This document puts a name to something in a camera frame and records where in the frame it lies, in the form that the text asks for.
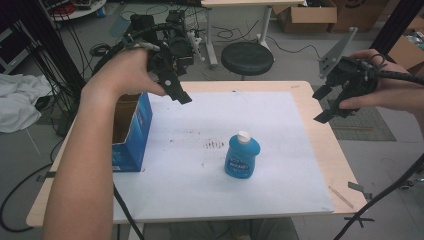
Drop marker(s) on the blue bottle with white cap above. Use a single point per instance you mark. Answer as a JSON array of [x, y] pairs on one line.
[[242, 156]]

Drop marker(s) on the thin wooden stick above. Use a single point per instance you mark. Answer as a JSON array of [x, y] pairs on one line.
[[340, 196]]

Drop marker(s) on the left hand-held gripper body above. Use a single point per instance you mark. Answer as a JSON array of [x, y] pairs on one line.
[[178, 46]]

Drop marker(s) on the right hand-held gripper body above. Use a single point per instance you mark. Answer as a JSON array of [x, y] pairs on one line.
[[353, 75]]

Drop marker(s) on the black round stool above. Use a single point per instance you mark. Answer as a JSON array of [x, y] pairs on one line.
[[247, 58]]

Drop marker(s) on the person's left hand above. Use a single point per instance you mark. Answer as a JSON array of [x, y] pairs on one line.
[[128, 75]]

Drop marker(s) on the blue cardboard box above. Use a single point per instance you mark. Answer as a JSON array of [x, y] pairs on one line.
[[133, 133]]

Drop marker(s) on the grey floor mat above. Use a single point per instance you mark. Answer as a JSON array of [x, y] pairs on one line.
[[363, 125]]

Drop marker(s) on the closed brown cardboard box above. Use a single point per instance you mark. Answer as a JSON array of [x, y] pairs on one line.
[[360, 15]]

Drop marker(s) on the round white table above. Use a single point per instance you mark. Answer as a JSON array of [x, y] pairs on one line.
[[78, 10]]

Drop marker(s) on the white paper sheet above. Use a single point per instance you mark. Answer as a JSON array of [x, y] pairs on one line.
[[200, 186]]

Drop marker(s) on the white-legged wooden table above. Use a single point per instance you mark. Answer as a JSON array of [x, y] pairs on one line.
[[253, 2]]

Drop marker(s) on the white cloth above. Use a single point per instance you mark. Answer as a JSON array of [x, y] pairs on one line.
[[20, 103]]

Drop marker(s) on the person's right hand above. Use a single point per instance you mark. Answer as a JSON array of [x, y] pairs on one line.
[[390, 90]]

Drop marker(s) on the open brown cardboard box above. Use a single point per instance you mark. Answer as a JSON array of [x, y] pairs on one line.
[[308, 15]]

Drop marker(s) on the black metal stand post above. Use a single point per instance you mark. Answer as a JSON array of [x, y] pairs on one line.
[[396, 25]]

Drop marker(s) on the brown cardboard box with contents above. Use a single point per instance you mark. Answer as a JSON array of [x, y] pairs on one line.
[[406, 50]]

